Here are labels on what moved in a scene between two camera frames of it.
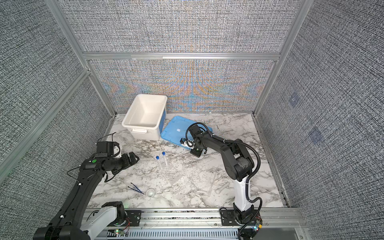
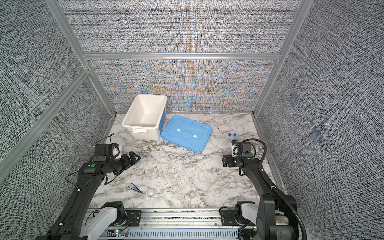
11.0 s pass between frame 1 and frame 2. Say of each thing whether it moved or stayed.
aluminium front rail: stayed
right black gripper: moved
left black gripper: stayed
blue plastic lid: stayed
